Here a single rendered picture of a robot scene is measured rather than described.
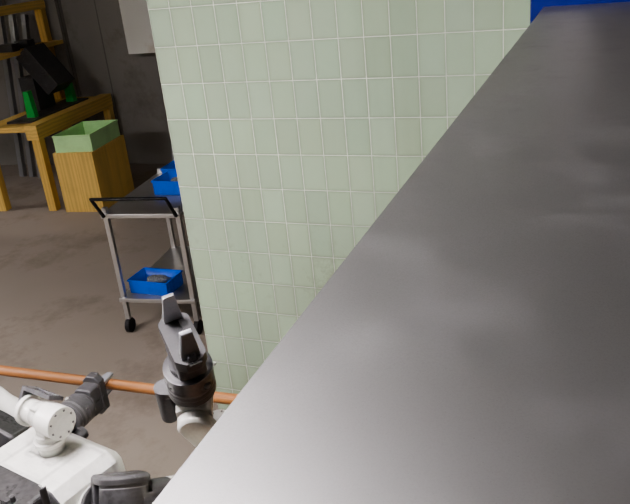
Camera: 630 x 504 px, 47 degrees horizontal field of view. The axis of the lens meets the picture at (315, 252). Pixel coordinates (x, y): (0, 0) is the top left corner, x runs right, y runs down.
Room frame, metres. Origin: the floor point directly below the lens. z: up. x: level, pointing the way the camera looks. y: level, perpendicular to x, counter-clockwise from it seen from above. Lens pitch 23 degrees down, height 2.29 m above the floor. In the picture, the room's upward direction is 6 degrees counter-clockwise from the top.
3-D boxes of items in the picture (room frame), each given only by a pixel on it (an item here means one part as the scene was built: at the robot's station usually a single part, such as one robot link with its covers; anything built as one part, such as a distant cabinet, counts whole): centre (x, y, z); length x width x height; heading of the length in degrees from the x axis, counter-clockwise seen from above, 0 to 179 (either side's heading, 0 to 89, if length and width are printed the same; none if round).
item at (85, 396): (1.71, 0.67, 1.19); 0.12 x 0.10 x 0.13; 158
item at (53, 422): (1.23, 0.56, 1.47); 0.10 x 0.07 x 0.09; 54
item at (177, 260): (4.68, 0.94, 0.50); 1.05 x 0.61 x 0.99; 169
